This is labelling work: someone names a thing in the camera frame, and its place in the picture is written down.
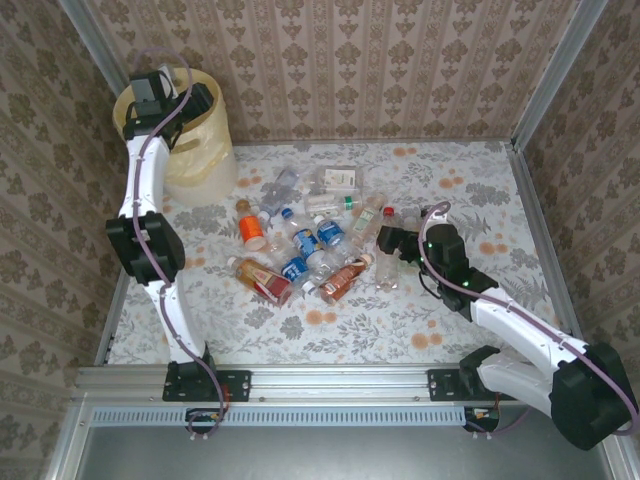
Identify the clear bottle red cap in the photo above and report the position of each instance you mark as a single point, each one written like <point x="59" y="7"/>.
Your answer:
<point x="387" y="275"/>

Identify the clear plastic bottle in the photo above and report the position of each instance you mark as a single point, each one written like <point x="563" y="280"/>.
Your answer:
<point x="411" y="221"/>

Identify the clear bottle green-white label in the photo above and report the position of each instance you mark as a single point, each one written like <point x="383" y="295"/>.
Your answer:
<point x="365" y="220"/>

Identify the white cap blue label bottle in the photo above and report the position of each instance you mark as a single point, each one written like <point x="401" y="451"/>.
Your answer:
<point x="295" y="270"/>
<point x="331" y="232"/>

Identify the red-brown bottle beige cap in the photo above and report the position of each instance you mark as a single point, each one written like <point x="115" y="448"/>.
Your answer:
<point x="340" y="285"/>

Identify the clear bottle grey label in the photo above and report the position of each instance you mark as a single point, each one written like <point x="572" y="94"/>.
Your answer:
<point x="275" y="197"/>

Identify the beige cap bottle orange-red label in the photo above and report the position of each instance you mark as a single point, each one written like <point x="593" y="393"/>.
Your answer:
<point x="260" y="280"/>

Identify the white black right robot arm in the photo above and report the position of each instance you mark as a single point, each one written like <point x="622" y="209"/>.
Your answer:
<point x="505" y="325"/>

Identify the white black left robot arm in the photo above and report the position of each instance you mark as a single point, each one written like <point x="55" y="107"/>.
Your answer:
<point x="152" y="175"/>

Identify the translucent cream plastic bin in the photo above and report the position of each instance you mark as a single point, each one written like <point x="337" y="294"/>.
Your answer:
<point x="205" y="170"/>

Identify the clear bottle green cap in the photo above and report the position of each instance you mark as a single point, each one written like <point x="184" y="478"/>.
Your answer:
<point x="325" y="204"/>

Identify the aluminium table edge strip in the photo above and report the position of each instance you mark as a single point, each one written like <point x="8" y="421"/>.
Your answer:
<point x="400" y="142"/>

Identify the grey metal shelf panel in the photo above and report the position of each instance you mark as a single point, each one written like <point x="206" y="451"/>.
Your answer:
<point x="325" y="455"/>

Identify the aluminium frame post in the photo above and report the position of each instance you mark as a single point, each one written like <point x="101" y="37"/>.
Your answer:
<point x="67" y="445"/>
<point x="560" y="70"/>
<point x="90" y="35"/>
<point x="622" y="455"/>

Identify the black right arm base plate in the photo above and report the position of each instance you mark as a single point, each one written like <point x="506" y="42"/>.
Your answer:
<point x="442" y="385"/>

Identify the aluminium mounting rail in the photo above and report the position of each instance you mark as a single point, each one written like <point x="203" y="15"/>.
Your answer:
<point x="340" y="382"/>

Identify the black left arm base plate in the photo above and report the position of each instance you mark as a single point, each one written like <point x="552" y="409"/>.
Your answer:
<point x="235" y="385"/>

